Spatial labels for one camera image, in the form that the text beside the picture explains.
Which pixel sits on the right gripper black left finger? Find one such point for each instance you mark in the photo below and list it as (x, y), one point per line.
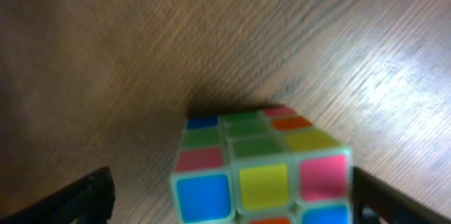
(89, 199)

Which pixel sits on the colourful puzzle cube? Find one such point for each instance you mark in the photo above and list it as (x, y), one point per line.
(263, 166)

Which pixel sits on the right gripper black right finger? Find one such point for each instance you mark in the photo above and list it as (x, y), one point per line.
(374, 200)

